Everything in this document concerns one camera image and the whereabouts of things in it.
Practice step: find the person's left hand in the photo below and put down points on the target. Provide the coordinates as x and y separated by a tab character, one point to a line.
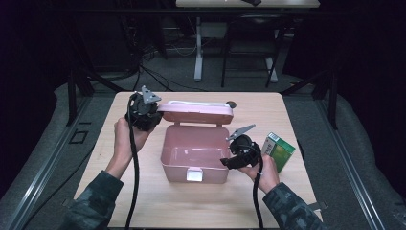
123	143

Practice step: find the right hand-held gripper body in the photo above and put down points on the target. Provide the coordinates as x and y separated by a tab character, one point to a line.
247	150

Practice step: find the pink storage box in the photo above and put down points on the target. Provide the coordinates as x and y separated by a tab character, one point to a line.
194	153

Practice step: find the green cardboard box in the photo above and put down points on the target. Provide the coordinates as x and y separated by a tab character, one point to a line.
282	151

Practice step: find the black chair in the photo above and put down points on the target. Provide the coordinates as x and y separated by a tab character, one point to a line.
252	41

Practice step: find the person's right hand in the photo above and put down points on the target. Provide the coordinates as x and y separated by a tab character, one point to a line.
268	177

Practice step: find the round dark table grommet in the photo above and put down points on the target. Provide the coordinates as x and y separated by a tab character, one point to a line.
231	104

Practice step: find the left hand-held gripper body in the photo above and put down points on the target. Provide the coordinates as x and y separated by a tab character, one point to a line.
142	113

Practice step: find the white desk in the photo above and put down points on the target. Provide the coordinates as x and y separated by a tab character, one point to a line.
198	48

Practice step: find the black metal stand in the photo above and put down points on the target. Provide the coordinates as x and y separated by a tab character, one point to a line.
333	96
72	96

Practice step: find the black device on desk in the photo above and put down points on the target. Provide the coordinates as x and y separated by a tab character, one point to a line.
252	2

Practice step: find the black tape square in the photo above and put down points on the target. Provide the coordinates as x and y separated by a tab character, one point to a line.
71	136

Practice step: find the aluminium floor rail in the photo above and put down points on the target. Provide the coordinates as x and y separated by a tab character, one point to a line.
351	166
41	172

